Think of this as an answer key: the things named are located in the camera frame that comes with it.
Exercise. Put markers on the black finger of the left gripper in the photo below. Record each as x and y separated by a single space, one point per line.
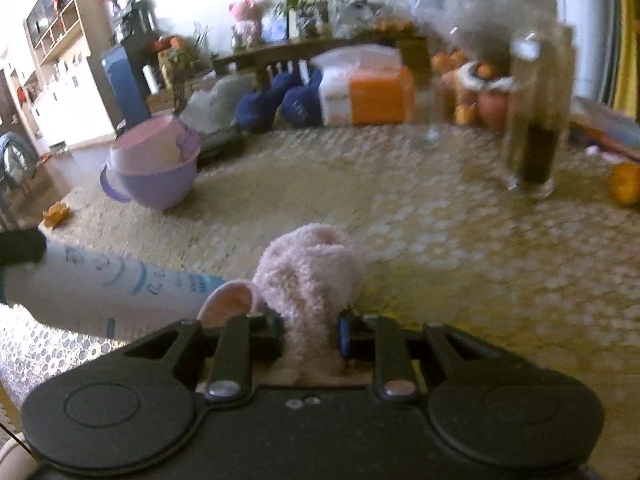
22 246

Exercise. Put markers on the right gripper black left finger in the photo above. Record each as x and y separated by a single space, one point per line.
245 340

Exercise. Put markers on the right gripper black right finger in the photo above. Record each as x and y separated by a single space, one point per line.
379 341

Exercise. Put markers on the pink fluffy plush cloth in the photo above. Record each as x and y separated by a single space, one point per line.
309 277

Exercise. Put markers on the white tube with blue cap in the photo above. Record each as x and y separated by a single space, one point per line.
104 295

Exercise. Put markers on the white bookshelf cabinet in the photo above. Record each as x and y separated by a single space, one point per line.
52 52

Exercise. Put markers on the pink and purple cup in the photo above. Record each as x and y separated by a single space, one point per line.
152 164

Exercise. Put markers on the blue box on floor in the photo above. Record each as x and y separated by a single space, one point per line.
125 75

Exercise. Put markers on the left navy dumbbell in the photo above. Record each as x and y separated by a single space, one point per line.
256 111

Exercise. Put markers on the navy dumbbell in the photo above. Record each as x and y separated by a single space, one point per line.
301 105
256 111

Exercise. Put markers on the grey green cap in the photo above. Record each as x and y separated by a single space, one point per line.
209 111

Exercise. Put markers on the short clear drinking glass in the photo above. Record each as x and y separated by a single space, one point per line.
427 121

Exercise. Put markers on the right navy dumbbell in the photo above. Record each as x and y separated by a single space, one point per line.
301 105

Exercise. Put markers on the orange white tissue pack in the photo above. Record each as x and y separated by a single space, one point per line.
365 85

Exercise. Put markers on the wooden tv cabinet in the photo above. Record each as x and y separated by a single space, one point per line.
267 60

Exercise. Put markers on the loose orange on table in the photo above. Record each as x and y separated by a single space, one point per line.
624 184

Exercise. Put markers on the pink plush toy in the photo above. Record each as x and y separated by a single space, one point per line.
248 15

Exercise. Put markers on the tall glass jar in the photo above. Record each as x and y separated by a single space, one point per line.
543 70

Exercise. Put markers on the clear plastic bag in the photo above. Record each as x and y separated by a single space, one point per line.
483 29

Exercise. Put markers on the yellow curtain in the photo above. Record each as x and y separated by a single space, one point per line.
626 95

